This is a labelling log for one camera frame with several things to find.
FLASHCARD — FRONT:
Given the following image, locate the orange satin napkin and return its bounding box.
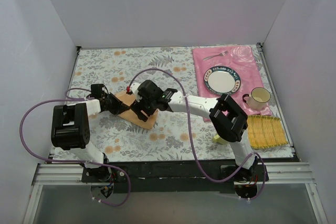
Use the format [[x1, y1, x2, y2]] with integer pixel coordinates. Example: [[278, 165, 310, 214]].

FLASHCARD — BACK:
[[114, 91, 158, 130]]

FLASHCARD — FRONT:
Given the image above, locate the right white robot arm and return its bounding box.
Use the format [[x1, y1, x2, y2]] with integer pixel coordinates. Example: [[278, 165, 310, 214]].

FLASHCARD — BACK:
[[127, 80, 258, 181]]

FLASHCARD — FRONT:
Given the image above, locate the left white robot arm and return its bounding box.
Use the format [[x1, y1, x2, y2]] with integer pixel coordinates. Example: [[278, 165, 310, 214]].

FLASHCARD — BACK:
[[51, 84, 130, 182]]

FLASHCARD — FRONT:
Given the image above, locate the floral patterned tablecloth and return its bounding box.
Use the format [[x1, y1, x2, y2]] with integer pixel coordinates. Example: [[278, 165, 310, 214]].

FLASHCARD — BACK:
[[52, 45, 295, 164]]

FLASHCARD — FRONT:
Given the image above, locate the white plate green rim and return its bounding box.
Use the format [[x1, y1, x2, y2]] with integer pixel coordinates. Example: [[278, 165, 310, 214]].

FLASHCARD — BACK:
[[203, 66, 241, 95]]

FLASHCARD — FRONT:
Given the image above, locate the yellow-green mug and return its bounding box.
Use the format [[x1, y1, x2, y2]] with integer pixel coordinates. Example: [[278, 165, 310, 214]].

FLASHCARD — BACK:
[[212, 135, 226, 145]]

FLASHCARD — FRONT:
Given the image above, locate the silver fork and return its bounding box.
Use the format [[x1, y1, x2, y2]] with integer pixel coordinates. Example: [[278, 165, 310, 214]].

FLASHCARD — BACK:
[[203, 51, 229, 61]]

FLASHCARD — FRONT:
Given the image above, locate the cream enamel mug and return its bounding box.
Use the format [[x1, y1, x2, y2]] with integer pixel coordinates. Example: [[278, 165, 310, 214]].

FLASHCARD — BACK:
[[242, 87, 271, 111]]

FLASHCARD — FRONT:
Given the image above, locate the yellow woven bamboo basket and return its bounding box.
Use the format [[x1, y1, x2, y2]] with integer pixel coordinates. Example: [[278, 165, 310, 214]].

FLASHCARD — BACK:
[[247, 115, 288, 150]]

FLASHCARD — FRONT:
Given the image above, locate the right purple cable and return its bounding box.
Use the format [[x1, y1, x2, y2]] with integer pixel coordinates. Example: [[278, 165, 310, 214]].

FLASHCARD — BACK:
[[126, 68, 265, 201]]

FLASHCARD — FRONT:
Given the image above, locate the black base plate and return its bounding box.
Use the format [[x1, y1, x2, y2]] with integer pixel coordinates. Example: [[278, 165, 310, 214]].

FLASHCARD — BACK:
[[81, 159, 265, 194]]

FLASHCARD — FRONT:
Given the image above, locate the aluminium frame rail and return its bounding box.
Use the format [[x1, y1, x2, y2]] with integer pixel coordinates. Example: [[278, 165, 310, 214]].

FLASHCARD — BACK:
[[24, 161, 328, 223]]

